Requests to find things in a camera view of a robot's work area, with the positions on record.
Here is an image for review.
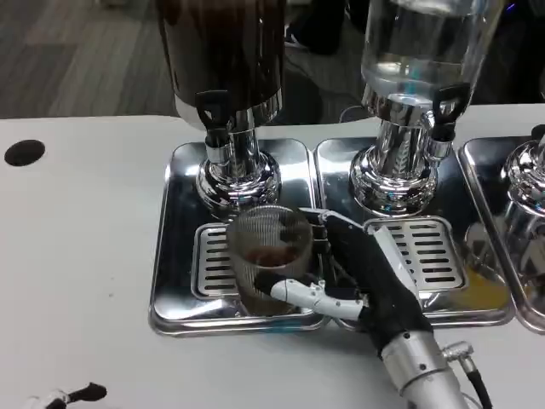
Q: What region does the clear ribbed glass cup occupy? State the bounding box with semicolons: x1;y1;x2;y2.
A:
225;204;315;317

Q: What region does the black round counter grommet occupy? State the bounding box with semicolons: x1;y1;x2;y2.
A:
3;139;46;167

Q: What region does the black cable with silver plug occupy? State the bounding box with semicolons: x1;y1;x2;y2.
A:
441;340;495;409

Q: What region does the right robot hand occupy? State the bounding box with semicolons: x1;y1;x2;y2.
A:
254;208;433;354

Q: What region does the clear water dispenser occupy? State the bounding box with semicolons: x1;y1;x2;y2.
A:
348;0;506;216

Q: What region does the black tap with steel spout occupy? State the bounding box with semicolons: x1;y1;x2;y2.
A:
194;90;233;165
425;84;472;161

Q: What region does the dark drink dispenser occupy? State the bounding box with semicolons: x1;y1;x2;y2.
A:
155;0;286;223

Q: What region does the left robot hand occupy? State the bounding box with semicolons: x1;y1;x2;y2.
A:
25;382;108;409

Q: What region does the slotted steel drip grid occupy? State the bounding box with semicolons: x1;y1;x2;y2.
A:
192;222;318;299
364;216;468;291

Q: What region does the steel drip tray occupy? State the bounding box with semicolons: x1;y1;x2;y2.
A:
313;136;515;330
457;136;545;331
147;142;333;337

